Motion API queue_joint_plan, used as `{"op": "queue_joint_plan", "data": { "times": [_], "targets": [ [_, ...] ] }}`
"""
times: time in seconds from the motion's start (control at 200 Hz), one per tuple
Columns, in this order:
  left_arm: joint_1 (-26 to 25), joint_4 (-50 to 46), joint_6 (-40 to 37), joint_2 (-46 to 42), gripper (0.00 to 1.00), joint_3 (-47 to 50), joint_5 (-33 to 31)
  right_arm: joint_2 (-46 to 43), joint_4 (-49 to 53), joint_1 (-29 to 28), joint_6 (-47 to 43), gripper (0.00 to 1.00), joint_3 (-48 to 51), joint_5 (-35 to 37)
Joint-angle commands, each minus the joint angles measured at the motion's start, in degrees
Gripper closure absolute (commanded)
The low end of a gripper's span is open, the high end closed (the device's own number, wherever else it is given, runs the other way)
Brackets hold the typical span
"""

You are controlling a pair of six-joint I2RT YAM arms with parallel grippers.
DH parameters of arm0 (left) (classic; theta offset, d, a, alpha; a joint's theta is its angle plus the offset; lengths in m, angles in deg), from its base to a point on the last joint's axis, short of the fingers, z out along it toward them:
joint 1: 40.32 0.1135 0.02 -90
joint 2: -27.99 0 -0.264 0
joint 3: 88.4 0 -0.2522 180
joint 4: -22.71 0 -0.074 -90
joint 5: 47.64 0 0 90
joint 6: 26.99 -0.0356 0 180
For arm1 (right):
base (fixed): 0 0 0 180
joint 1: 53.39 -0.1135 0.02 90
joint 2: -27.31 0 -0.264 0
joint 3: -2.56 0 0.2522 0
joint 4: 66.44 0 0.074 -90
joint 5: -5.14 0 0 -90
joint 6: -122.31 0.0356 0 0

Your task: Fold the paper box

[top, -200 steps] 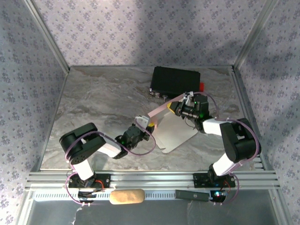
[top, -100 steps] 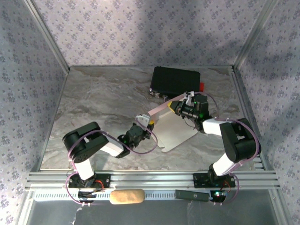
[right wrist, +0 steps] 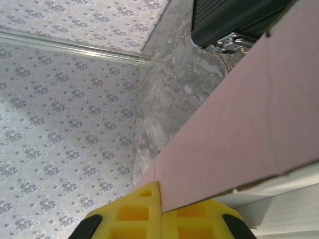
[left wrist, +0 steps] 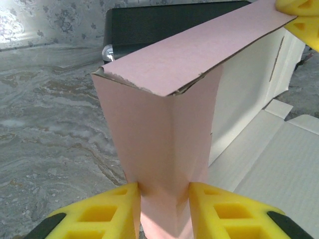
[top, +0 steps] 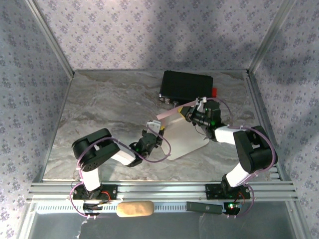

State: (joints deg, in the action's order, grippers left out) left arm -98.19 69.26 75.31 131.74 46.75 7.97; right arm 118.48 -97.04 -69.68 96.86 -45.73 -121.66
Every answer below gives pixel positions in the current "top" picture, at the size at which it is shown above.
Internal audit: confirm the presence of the pink paper box sheet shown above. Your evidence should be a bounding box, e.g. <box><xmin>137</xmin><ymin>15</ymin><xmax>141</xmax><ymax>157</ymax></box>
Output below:
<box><xmin>156</xmin><ymin>99</ymin><xmax>211</xmax><ymax>161</ymax></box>

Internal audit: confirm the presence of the tan oblong sponge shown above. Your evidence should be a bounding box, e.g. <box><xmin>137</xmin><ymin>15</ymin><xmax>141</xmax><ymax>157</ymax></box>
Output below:
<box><xmin>116</xmin><ymin>200</ymin><xmax>155</xmax><ymax>218</ymax></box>

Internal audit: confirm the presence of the black rectangular device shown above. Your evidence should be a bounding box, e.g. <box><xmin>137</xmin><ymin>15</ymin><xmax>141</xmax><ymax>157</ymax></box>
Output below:
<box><xmin>186</xmin><ymin>201</ymin><xmax>223</xmax><ymax>215</ymax></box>

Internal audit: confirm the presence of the circuit board with green light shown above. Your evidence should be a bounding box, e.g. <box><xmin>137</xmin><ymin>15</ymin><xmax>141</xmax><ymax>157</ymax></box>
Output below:
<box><xmin>223</xmin><ymin>201</ymin><xmax>242</xmax><ymax>216</ymax></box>

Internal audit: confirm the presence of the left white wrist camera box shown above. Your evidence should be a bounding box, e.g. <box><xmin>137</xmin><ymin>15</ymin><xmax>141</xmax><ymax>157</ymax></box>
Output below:
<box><xmin>146</xmin><ymin>120</ymin><xmax>161</xmax><ymax>135</ymax></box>

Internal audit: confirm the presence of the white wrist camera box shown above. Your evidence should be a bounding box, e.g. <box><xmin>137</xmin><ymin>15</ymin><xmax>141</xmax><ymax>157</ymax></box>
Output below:
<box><xmin>195</xmin><ymin>96</ymin><xmax>207</xmax><ymax>110</ymax></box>
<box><xmin>146</xmin><ymin>120</ymin><xmax>161</xmax><ymax>135</ymax></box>

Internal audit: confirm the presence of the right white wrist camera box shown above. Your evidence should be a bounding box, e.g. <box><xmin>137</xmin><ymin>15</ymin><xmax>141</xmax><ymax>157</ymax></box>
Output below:
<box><xmin>195</xmin><ymin>96</ymin><xmax>207</xmax><ymax>110</ymax></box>

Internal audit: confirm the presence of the black case with metal handle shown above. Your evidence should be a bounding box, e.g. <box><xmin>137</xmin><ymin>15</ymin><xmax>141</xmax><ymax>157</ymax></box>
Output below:
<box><xmin>158</xmin><ymin>70</ymin><xmax>214</xmax><ymax>108</ymax></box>

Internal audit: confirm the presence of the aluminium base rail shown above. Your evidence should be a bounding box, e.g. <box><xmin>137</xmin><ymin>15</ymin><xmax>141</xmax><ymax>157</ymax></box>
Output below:
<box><xmin>27</xmin><ymin>181</ymin><xmax>299</xmax><ymax>202</ymax></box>

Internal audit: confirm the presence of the aluminium side rail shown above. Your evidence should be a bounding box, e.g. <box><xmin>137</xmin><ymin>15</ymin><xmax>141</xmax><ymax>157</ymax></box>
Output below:
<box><xmin>245</xmin><ymin>70</ymin><xmax>292</xmax><ymax>182</ymax></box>

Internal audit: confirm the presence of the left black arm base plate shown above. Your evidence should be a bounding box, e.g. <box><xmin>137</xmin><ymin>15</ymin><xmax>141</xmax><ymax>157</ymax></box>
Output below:
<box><xmin>72</xmin><ymin>184</ymin><xmax>118</xmax><ymax>201</ymax></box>

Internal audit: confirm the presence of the white slotted cable duct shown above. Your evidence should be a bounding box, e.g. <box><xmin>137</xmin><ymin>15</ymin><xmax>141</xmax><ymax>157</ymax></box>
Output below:
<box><xmin>36</xmin><ymin>202</ymin><xmax>225</xmax><ymax>214</ymax></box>

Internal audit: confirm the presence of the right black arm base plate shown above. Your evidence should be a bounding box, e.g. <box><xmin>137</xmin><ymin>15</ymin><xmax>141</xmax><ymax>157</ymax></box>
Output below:
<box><xmin>204</xmin><ymin>183</ymin><xmax>251</xmax><ymax>200</ymax></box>

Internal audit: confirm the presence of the black cable connector block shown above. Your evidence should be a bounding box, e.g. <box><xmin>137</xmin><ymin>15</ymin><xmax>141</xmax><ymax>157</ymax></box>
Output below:
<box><xmin>83</xmin><ymin>203</ymin><xmax>103</xmax><ymax>216</ymax></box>

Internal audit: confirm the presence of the right aluminium frame post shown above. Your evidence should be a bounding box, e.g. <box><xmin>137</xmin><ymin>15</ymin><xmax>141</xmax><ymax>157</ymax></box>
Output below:
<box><xmin>248</xmin><ymin>0</ymin><xmax>297</xmax><ymax>73</ymax></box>

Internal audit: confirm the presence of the aluminium frame post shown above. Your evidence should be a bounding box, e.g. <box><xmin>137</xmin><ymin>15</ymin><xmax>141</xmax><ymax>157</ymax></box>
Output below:
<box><xmin>24</xmin><ymin>0</ymin><xmax>75</xmax><ymax>77</ymax></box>
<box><xmin>248</xmin><ymin>0</ymin><xmax>297</xmax><ymax>73</ymax></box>

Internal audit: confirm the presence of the left aluminium frame post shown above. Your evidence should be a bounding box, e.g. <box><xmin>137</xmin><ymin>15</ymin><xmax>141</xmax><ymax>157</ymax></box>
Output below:
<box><xmin>24</xmin><ymin>0</ymin><xmax>75</xmax><ymax>77</ymax></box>

